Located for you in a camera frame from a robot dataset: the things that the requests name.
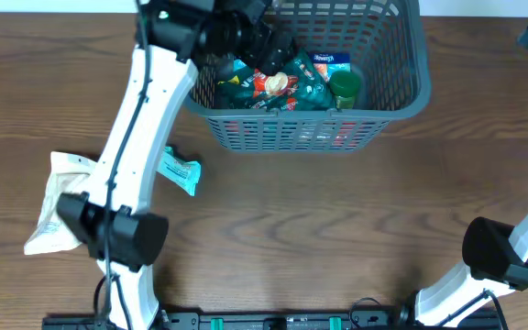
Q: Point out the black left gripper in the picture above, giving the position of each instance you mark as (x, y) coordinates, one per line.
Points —
(269, 52)

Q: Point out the green snack bag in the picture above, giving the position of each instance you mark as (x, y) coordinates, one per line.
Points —
(296, 87)

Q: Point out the blue tissue multipack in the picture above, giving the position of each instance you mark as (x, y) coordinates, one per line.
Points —
(330, 64)

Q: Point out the green lid jar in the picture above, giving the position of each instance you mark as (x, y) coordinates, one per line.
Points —
(344, 86)

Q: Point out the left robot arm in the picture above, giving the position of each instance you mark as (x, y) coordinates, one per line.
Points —
(111, 214)

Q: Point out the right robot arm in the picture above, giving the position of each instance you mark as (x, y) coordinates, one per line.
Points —
(494, 263)

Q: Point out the grey plastic lattice basket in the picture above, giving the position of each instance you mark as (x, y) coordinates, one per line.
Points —
(386, 45)

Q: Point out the light teal small packet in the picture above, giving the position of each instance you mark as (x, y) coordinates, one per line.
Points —
(186, 174)

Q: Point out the beige paper pouch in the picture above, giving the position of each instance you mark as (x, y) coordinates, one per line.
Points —
(68, 172)

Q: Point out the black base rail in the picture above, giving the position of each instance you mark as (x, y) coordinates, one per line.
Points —
(368, 319)

